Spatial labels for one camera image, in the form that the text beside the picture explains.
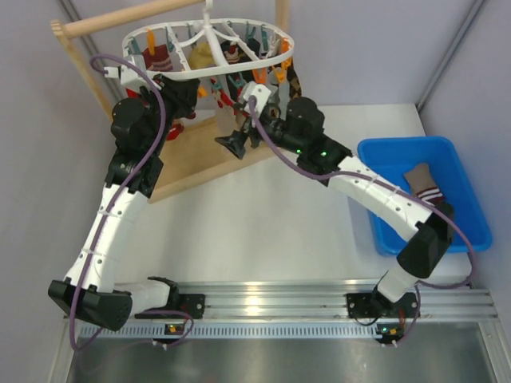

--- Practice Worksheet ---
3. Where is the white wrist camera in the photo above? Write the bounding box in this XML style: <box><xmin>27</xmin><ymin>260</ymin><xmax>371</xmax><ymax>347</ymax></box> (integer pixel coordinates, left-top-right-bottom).
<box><xmin>238</xmin><ymin>81</ymin><xmax>272</xmax><ymax>116</ymax></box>
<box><xmin>105</xmin><ymin>54</ymin><xmax>148</xmax><ymax>93</ymax></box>

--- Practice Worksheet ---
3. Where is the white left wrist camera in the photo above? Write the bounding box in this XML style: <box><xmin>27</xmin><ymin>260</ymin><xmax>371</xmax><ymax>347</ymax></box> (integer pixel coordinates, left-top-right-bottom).
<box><xmin>105</xmin><ymin>54</ymin><xmax>148</xmax><ymax>93</ymax></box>

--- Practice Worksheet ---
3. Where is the aluminium mounting rail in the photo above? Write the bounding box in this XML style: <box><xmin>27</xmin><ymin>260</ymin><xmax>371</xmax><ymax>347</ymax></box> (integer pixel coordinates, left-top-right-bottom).
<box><xmin>77</xmin><ymin>280</ymin><xmax>498</xmax><ymax>345</ymax></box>

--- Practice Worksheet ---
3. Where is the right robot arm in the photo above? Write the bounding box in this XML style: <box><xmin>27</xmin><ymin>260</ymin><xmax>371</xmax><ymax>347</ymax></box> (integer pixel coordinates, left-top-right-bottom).
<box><xmin>215</xmin><ymin>97</ymin><xmax>454</xmax><ymax>321</ymax></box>

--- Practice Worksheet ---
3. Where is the blue plastic bin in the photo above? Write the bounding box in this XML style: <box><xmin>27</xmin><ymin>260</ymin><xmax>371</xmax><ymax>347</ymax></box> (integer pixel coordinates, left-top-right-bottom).
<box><xmin>358</xmin><ymin>136</ymin><xmax>492</xmax><ymax>252</ymax></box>

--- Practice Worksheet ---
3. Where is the mustard yellow sock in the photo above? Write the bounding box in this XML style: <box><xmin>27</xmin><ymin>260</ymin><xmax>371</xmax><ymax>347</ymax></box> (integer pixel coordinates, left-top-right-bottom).
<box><xmin>188</xmin><ymin>42</ymin><xmax>215</xmax><ymax>70</ymax></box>

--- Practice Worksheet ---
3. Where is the red patterned sock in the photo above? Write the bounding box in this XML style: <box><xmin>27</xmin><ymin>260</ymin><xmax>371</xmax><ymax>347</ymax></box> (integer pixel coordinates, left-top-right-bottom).
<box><xmin>166</xmin><ymin>113</ymin><xmax>196</xmax><ymax>141</ymax></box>

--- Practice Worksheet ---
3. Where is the wooden hanger rack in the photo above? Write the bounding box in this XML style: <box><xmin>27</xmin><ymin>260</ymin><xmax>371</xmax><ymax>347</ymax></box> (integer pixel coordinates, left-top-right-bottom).
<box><xmin>50</xmin><ymin>1</ymin><xmax>290</xmax><ymax>203</ymax></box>

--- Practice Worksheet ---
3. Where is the grey blue sock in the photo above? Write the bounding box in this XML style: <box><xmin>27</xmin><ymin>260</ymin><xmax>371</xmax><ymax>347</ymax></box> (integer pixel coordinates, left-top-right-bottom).
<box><xmin>267</xmin><ymin>70</ymin><xmax>290</xmax><ymax>112</ymax></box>

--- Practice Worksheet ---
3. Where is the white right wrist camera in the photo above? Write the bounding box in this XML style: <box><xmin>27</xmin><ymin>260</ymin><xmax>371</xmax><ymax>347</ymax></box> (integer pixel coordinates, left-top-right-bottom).
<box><xmin>238</xmin><ymin>81</ymin><xmax>272</xmax><ymax>116</ymax></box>

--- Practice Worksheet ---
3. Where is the brown argyle sock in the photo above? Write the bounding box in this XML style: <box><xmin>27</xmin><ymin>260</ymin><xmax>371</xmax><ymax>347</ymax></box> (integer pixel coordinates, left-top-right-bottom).
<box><xmin>287</xmin><ymin>63</ymin><xmax>303</xmax><ymax>100</ymax></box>

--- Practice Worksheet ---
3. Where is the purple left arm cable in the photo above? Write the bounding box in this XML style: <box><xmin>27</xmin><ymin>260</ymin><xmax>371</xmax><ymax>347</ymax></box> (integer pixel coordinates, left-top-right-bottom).
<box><xmin>69</xmin><ymin>53</ymin><xmax>195</xmax><ymax>352</ymax></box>

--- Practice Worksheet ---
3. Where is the beige striped sock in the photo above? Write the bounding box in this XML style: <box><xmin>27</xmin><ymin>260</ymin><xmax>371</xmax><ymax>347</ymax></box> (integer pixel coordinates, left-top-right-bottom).
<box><xmin>404</xmin><ymin>163</ymin><xmax>445</xmax><ymax>205</ymax></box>

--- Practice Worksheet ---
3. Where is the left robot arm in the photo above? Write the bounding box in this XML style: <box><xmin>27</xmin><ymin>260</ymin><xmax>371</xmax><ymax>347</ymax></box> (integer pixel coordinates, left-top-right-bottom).
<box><xmin>48</xmin><ymin>75</ymin><xmax>200</xmax><ymax>331</ymax></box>

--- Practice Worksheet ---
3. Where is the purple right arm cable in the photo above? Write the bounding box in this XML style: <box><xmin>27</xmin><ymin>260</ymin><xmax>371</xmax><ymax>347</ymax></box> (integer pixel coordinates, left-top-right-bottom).
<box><xmin>248</xmin><ymin>95</ymin><xmax>479</xmax><ymax>346</ymax></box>

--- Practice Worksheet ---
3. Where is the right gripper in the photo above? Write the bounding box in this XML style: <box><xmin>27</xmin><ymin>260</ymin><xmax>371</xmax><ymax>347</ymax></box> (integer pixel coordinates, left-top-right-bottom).
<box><xmin>217</xmin><ymin>108</ymin><xmax>307</xmax><ymax>159</ymax></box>

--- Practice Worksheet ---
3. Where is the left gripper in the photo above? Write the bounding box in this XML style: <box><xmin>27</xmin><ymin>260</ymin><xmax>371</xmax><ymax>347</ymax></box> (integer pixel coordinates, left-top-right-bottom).
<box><xmin>135</xmin><ymin>73</ymin><xmax>199</xmax><ymax>155</ymax></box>

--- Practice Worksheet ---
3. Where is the red reindeer sock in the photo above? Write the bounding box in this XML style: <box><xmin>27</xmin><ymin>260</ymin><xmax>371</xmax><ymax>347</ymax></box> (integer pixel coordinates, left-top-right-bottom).
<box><xmin>209</xmin><ymin>77</ymin><xmax>237</xmax><ymax>136</ymax></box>
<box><xmin>226</xmin><ymin>74</ymin><xmax>247</xmax><ymax>128</ymax></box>

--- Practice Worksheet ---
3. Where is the dark navy santa sock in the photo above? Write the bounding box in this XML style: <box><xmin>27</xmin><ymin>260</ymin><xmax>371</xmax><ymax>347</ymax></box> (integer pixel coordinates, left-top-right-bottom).
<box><xmin>220</xmin><ymin>38</ymin><xmax>260</xmax><ymax>65</ymax></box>

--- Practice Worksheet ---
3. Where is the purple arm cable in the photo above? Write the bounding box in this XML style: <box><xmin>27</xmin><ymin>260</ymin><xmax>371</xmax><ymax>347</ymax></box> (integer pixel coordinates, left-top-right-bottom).
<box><xmin>248</xmin><ymin>95</ymin><xmax>479</xmax><ymax>346</ymax></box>
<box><xmin>69</xmin><ymin>53</ymin><xmax>195</xmax><ymax>352</ymax></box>

